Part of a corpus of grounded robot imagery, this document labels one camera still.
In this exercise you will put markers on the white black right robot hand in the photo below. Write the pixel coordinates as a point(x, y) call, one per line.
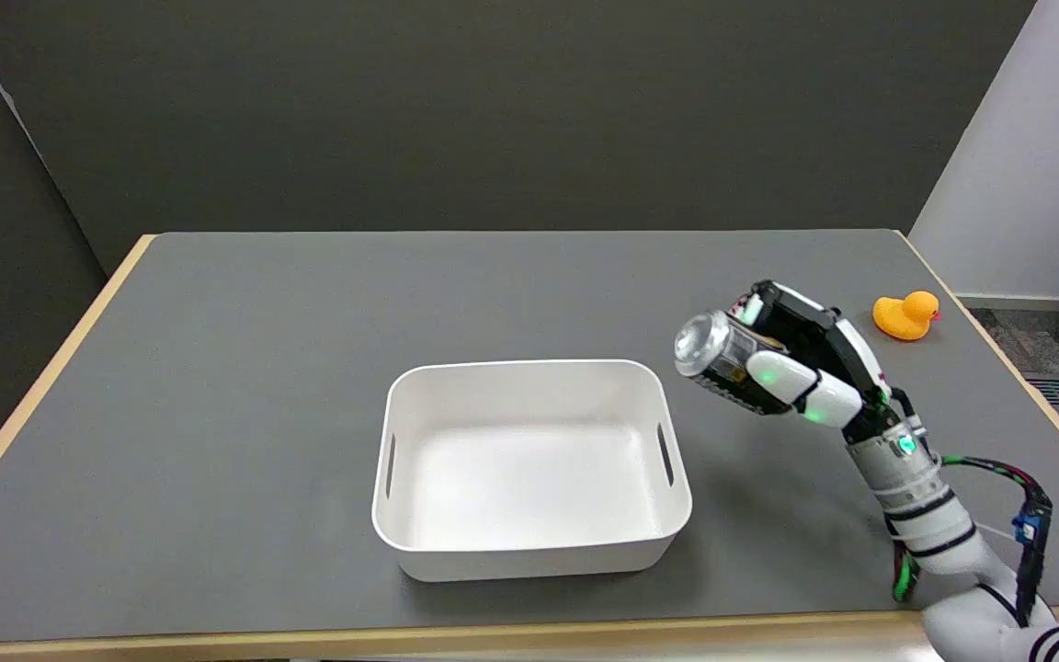
point(822, 368)

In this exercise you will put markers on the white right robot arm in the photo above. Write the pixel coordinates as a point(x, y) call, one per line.
point(934, 524)

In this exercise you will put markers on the white plastic storage box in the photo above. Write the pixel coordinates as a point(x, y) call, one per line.
point(529, 469)

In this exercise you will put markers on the orange rubber duck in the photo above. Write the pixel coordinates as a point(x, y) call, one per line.
point(905, 315)

